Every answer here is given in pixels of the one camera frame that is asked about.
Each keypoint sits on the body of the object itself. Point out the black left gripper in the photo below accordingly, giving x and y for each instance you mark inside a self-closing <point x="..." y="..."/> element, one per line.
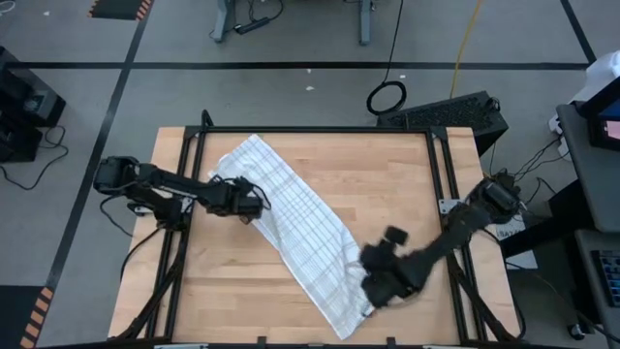
<point x="227" y="199"/>

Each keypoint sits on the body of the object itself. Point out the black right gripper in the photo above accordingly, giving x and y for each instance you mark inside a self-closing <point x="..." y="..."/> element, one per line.
<point x="402" y="276"/>

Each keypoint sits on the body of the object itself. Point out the white checked towel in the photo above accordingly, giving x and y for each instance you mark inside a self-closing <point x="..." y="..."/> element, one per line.
<point x="300" y="228"/>

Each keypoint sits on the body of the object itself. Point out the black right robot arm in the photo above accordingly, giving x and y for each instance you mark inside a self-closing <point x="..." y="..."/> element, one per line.
<point x="450" y="237"/>

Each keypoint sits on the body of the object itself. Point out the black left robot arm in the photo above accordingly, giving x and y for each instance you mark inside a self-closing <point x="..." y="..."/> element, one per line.
<point x="164" y="181"/>

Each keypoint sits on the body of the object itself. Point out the white floor sign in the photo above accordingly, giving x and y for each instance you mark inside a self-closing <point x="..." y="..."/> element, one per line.
<point x="523" y="257"/>

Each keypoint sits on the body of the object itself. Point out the black computer tower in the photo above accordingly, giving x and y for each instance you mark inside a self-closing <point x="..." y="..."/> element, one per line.
<point x="445" y="114"/>

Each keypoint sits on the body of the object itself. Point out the black desk base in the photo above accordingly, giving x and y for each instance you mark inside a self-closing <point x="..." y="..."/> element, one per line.
<point x="547" y="232"/>

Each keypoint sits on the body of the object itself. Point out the black power strip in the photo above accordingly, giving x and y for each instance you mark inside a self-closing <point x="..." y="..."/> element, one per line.
<point x="252" y="25"/>

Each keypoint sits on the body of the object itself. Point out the grey desk leg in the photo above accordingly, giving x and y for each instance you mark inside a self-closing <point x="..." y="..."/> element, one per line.
<point x="223" y="19"/>
<point x="365" y="22"/>

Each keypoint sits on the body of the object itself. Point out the black caster wheel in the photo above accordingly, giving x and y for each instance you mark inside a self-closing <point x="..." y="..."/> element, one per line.
<point x="576" y="331"/>

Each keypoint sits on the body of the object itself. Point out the grey desk with keypad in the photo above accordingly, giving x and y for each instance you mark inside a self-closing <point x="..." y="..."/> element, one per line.
<point x="588" y="291"/>

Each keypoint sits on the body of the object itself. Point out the white power adapter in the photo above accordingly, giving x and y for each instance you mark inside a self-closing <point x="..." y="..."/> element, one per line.
<point x="557" y="126"/>

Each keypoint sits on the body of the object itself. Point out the black keypad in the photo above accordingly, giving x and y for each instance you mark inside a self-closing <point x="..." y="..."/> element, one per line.
<point x="611" y="278"/>

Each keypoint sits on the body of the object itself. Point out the black hazard-striped mat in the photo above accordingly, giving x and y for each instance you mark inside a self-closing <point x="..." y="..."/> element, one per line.
<point x="118" y="9"/>
<point x="19" y="315"/>

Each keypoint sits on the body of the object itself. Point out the black equipment case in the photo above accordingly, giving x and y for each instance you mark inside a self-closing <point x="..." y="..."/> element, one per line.
<point x="24" y="97"/>

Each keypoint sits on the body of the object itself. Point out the dark monitor with lit screen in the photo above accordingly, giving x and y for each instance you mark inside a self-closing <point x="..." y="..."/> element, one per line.
<point x="605" y="121"/>

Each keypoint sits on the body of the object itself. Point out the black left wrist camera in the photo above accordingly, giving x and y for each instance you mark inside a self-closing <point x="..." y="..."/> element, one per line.
<point x="242" y="201"/>

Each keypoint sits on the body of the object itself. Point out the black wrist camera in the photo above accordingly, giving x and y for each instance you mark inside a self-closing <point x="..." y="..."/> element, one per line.
<point x="242" y="201"/>
<point x="398" y="269"/>

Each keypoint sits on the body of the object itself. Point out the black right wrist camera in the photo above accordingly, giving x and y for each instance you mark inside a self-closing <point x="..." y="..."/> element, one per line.
<point x="398" y="269"/>

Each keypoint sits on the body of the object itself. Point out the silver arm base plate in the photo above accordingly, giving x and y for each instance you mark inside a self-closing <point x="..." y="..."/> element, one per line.
<point x="445" y="206"/>
<point x="185" y="206"/>

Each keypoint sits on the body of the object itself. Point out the black frame clamp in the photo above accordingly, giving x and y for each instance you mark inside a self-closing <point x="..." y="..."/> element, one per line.
<point x="261" y="341"/>
<point x="391" y="341"/>

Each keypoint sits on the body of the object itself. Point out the black aluminium table frame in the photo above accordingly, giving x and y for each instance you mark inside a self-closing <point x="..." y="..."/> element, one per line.
<point x="315" y="129"/>

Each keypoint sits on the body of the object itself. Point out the black curved bracket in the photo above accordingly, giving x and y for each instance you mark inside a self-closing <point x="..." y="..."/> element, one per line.
<point x="207" y="120"/>

